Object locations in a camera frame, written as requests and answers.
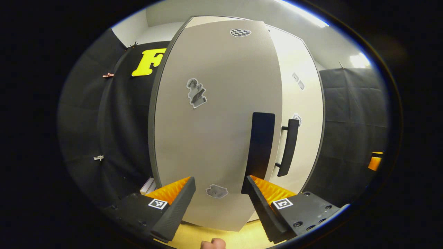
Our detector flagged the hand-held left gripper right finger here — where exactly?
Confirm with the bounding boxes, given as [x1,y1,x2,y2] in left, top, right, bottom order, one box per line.
[246,175,341,243]

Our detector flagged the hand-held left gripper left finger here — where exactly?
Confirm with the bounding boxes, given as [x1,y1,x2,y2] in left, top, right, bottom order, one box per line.
[104,176,196,242]

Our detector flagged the grey cabinet door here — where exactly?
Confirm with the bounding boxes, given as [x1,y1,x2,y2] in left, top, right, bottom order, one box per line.
[149,19,284,231]
[247,26,325,222]

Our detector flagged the grey cabinet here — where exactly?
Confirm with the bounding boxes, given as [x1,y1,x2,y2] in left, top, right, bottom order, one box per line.
[147,15,326,194]

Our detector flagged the white flat boards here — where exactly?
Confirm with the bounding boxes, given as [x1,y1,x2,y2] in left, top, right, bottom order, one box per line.
[140,177,156,195]

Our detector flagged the black backdrop cloth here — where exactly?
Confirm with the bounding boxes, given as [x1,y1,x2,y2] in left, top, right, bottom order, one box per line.
[57,28,172,210]
[304,67,391,208]

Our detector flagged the small ceiling light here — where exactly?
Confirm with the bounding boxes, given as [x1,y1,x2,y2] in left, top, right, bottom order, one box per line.
[350,52,371,68]

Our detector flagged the long ceiling light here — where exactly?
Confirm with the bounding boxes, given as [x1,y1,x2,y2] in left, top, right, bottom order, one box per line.
[273,0,329,28]

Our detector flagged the black right door handle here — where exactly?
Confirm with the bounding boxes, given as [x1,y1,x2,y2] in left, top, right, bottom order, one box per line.
[275,119,300,177]

